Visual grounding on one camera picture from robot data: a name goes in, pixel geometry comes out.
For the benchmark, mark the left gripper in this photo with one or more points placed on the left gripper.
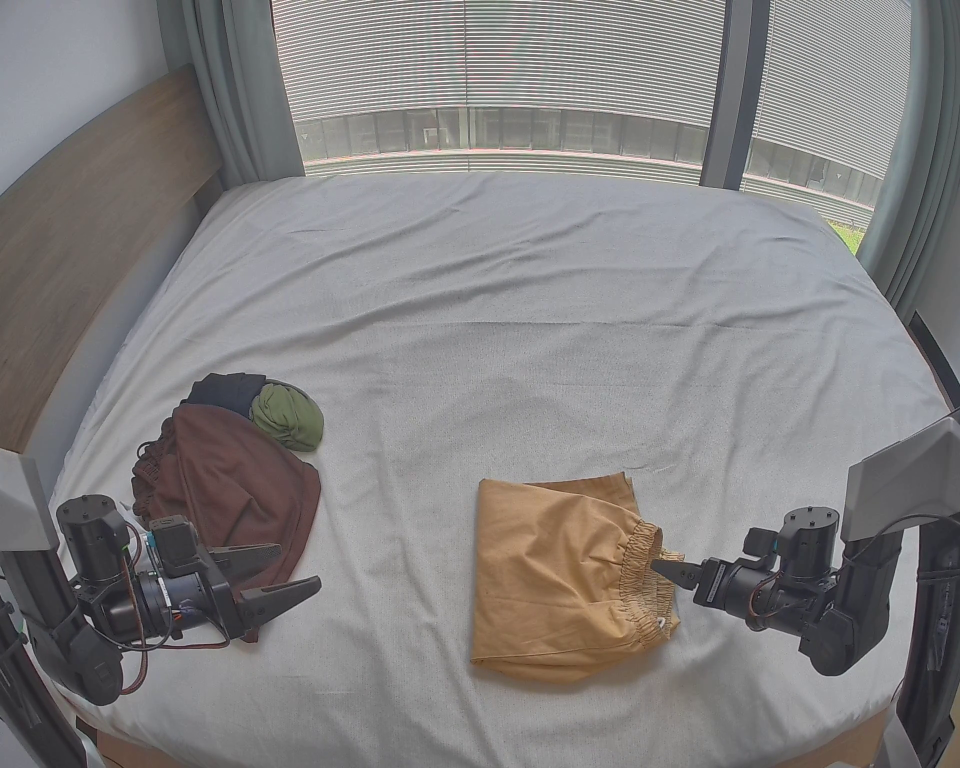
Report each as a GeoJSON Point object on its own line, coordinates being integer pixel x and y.
{"type": "Point", "coordinates": [187, 600]}

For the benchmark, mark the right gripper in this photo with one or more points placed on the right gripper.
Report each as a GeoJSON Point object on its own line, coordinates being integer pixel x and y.
{"type": "Point", "coordinates": [739, 592]}

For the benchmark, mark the tan shorts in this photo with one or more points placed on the tan shorts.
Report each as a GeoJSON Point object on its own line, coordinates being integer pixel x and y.
{"type": "Point", "coordinates": [555, 585]}

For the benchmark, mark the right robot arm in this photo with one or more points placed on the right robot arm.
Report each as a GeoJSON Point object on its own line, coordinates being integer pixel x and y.
{"type": "Point", "coordinates": [855, 600]}

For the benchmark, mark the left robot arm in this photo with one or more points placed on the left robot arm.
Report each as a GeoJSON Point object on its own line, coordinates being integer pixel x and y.
{"type": "Point", "coordinates": [90, 600]}

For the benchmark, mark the bed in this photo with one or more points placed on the bed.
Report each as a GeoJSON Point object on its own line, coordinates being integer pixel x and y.
{"type": "Point", "coordinates": [525, 300]}

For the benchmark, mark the brown shorts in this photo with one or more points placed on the brown shorts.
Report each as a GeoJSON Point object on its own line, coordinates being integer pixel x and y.
{"type": "Point", "coordinates": [240, 480]}

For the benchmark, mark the green garment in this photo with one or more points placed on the green garment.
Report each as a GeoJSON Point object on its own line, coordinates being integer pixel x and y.
{"type": "Point", "coordinates": [289, 420]}

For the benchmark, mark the black garment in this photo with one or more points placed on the black garment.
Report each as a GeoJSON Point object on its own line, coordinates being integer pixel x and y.
{"type": "Point", "coordinates": [221, 394]}

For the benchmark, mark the grey-green curtain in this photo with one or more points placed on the grey-green curtain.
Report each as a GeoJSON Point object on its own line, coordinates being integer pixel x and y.
{"type": "Point", "coordinates": [919, 150]}
{"type": "Point", "coordinates": [232, 90]}

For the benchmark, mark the window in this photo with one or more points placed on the window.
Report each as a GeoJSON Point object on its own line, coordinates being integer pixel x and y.
{"type": "Point", "coordinates": [525, 75]}

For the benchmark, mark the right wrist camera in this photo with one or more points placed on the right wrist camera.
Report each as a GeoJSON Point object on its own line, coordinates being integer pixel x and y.
{"type": "Point", "coordinates": [759, 544]}

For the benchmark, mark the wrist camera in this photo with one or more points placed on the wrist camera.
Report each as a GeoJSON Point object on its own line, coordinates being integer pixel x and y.
{"type": "Point", "coordinates": [174, 541]}
{"type": "Point", "coordinates": [759, 544]}

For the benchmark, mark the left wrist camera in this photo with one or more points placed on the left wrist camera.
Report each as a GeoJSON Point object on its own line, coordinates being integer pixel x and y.
{"type": "Point", "coordinates": [174, 541]}

